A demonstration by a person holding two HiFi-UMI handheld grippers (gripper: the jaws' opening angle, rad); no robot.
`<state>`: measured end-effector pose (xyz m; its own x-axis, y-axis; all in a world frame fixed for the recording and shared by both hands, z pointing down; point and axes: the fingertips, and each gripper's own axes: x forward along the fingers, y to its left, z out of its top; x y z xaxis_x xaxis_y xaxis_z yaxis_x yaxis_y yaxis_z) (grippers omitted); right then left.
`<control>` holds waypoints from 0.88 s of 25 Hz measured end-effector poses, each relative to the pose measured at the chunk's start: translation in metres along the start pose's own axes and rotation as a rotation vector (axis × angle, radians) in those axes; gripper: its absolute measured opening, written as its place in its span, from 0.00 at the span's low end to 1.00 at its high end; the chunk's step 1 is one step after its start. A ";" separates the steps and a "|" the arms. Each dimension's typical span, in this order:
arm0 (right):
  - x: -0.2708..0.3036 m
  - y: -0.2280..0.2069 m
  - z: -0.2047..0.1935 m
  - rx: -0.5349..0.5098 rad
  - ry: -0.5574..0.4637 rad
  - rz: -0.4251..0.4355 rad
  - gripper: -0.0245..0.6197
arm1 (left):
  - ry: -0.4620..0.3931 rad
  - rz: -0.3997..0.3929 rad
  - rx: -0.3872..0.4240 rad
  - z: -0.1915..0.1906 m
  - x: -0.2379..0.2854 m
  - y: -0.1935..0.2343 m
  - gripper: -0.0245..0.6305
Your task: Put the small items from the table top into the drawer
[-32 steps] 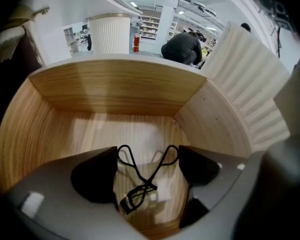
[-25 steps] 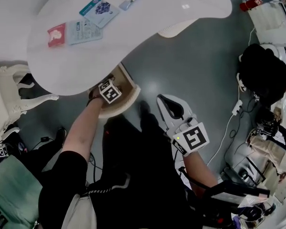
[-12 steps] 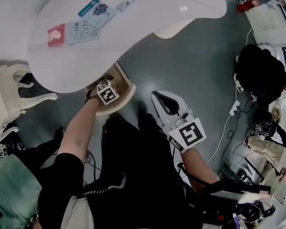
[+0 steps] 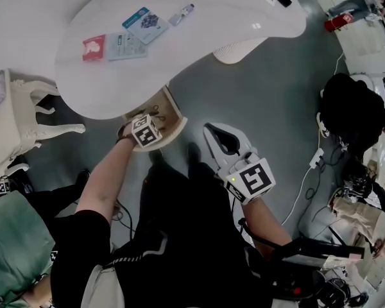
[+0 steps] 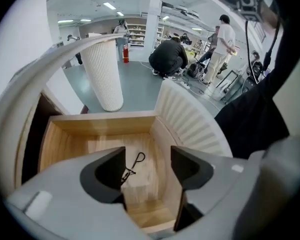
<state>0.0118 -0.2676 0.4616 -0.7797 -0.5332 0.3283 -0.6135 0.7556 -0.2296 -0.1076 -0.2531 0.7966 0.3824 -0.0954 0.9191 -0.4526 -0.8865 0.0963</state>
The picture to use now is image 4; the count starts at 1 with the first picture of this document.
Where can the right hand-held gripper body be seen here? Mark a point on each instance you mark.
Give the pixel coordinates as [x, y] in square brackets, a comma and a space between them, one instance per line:
[250, 178]

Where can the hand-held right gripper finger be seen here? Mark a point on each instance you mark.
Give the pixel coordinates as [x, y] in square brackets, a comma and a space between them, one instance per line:
[213, 149]
[234, 135]

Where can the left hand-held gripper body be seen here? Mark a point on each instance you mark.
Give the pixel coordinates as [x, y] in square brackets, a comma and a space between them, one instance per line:
[146, 131]

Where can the wooden drawer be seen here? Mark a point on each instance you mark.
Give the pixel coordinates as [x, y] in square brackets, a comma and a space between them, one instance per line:
[171, 120]

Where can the light blue packet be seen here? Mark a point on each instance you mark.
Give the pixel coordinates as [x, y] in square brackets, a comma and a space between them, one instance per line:
[126, 46]

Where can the red small packet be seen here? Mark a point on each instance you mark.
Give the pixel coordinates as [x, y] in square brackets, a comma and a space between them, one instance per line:
[94, 47]

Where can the teal packet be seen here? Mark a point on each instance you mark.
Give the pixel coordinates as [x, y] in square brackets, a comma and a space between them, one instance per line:
[146, 24]

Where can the small white tube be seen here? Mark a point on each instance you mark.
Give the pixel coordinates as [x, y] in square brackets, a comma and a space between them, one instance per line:
[181, 14]

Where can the small black box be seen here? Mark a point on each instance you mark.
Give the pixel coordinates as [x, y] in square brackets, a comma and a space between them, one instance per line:
[284, 0]

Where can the person's left forearm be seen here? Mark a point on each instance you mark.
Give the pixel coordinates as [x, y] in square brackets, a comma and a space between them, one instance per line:
[106, 178]

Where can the person's right forearm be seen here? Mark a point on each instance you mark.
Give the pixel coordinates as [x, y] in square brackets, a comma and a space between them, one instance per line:
[266, 220]

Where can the white table top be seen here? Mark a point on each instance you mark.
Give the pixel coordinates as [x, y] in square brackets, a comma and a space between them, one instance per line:
[186, 47]

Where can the white power strip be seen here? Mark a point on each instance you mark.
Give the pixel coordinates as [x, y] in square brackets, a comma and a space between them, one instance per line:
[316, 158]

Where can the person's black clothes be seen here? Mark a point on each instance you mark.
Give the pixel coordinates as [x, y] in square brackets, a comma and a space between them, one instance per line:
[179, 236]

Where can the black flat device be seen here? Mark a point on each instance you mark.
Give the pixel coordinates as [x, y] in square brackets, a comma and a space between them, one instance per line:
[321, 249]

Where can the ornate white chair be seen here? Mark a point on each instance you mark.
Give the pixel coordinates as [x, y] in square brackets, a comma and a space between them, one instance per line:
[9, 124]

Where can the red bag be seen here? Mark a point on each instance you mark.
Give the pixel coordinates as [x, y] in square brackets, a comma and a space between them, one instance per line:
[338, 22]

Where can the white ribbed table pedestal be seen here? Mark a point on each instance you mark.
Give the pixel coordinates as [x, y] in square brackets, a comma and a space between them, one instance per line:
[234, 51]

